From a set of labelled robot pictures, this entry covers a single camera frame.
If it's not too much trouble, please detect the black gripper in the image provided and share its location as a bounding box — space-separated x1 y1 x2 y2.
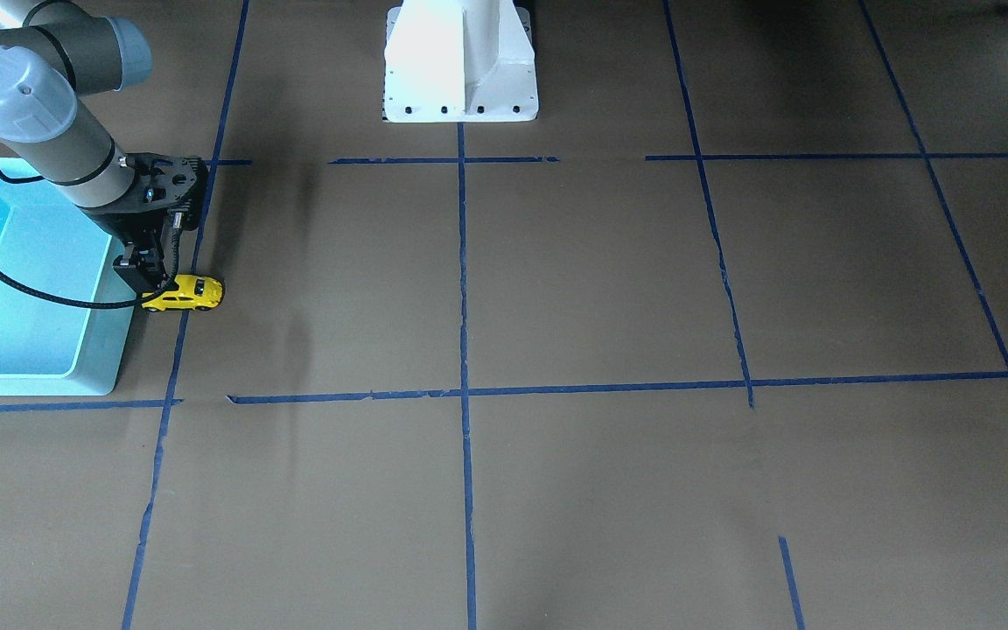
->
84 184 181 295

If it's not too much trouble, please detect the yellow beetle toy car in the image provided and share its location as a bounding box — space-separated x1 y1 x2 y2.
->
141 274 225 312

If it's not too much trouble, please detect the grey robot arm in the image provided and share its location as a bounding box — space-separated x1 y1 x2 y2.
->
0 1 207 299

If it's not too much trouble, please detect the light blue plastic bin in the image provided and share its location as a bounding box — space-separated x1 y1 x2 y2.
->
0 157 132 397

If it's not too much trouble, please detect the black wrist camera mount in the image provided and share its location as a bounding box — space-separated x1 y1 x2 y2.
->
123 154 209 231

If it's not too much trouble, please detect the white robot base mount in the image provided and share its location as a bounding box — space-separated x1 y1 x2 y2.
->
381 1 540 123

